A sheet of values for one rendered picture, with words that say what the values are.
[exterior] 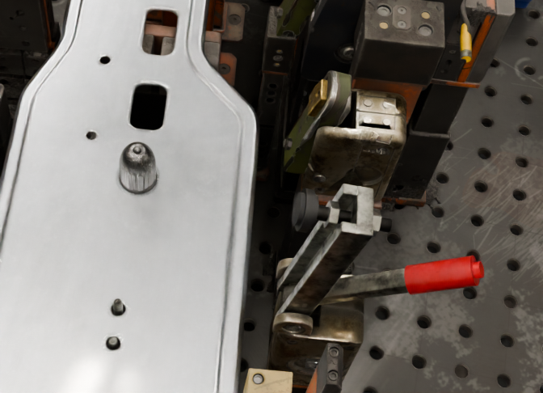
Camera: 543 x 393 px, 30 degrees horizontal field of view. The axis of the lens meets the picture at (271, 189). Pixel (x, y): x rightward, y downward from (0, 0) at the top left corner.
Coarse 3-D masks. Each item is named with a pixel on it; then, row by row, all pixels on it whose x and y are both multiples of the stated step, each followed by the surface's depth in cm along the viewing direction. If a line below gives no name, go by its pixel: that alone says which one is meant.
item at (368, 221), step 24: (312, 192) 66; (360, 192) 67; (312, 216) 65; (336, 216) 66; (360, 216) 66; (312, 240) 73; (336, 240) 66; (360, 240) 66; (312, 264) 71; (336, 264) 70; (312, 288) 73; (288, 312) 78; (312, 312) 77
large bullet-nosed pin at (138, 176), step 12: (132, 144) 86; (144, 144) 87; (120, 156) 87; (132, 156) 86; (144, 156) 86; (120, 168) 87; (132, 168) 86; (144, 168) 86; (120, 180) 89; (132, 180) 87; (144, 180) 88
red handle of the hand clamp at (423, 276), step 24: (432, 264) 74; (456, 264) 73; (480, 264) 73; (288, 288) 79; (336, 288) 77; (360, 288) 76; (384, 288) 75; (408, 288) 74; (432, 288) 74; (456, 288) 73
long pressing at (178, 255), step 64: (128, 0) 99; (192, 0) 100; (64, 64) 95; (128, 64) 96; (192, 64) 96; (64, 128) 92; (128, 128) 92; (192, 128) 93; (256, 128) 93; (0, 192) 88; (64, 192) 89; (128, 192) 89; (192, 192) 90; (0, 256) 85; (64, 256) 86; (128, 256) 86; (192, 256) 87; (0, 320) 82; (64, 320) 83; (128, 320) 84; (192, 320) 84; (0, 384) 80; (64, 384) 80; (128, 384) 81; (192, 384) 81
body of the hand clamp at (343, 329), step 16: (336, 304) 81; (352, 304) 81; (272, 320) 88; (320, 320) 80; (336, 320) 80; (352, 320) 80; (272, 336) 86; (288, 336) 79; (304, 336) 79; (320, 336) 79; (336, 336) 79; (352, 336) 79; (272, 352) 84; (288, 352) 82; (304, 352) 82; (320, 352) 81; (352, 352) 81; (272, 368) 86; (288, 368) 86; (304, 368) 86; (304, 384) 89
